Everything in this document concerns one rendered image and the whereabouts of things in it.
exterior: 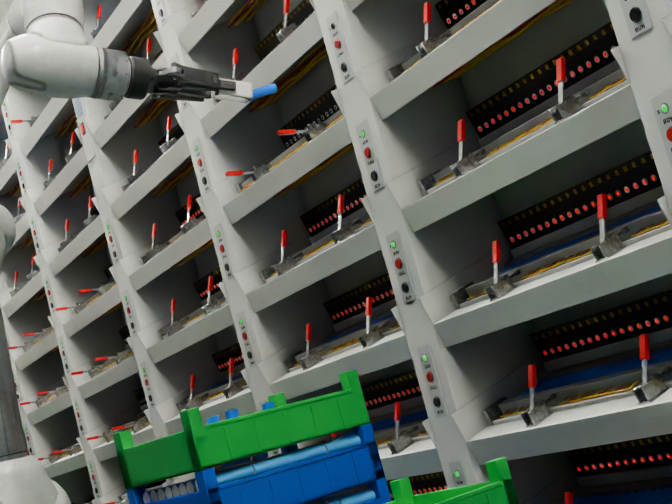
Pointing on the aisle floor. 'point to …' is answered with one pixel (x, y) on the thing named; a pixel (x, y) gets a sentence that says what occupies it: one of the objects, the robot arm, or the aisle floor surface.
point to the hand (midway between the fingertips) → (231, 90)
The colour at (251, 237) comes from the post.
